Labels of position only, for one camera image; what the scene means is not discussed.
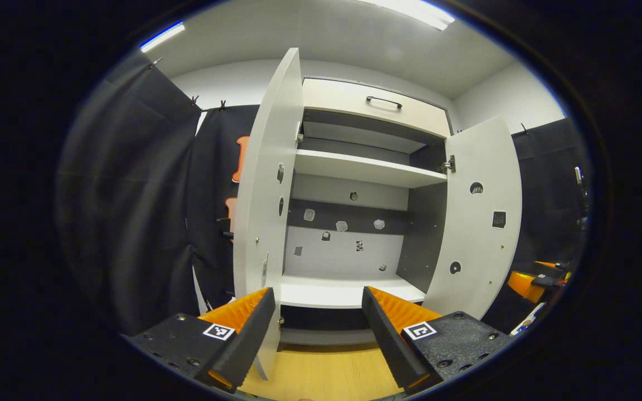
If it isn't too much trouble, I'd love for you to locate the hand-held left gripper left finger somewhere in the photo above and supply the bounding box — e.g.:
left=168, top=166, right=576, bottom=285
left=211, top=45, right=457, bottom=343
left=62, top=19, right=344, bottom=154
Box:
left=123, top=287, right=276, bottom=393

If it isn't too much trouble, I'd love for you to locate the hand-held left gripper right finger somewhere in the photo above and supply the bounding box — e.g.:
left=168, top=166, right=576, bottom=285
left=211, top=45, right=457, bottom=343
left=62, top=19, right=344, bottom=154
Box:
left=361, top=286, right=514, bottom=395

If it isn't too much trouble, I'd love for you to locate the headphone sticker shoe cabinet door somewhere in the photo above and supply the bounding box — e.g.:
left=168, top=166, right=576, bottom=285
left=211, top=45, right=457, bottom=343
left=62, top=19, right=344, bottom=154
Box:
left=421, top=115, right=523, bottom=321

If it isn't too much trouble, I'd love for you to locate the beige double-door shoe cabinet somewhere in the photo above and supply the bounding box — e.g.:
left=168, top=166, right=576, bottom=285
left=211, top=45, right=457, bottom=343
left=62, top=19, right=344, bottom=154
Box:
left=279, top=77, right=456, bottom=349

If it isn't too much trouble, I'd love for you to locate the camera sticker shoe cabinet door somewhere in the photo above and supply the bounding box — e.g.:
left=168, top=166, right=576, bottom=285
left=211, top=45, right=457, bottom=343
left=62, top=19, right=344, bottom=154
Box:
left=233, top=47, right=305, bottom=382

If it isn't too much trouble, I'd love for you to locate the black backdrop cloth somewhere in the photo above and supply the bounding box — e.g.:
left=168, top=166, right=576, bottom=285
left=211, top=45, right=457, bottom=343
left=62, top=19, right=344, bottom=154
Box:
left=56, top=53, right=592, bottom=335

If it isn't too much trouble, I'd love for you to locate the long ceiling light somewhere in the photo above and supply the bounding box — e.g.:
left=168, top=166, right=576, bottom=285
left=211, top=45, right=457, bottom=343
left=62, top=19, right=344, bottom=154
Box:
left=363, top=0, right=456, bottom=32

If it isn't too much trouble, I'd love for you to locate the short ceiling light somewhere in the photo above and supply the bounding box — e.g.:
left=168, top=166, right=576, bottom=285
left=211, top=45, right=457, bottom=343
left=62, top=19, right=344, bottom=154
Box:
left=140, top=21, right=186, bottom=53

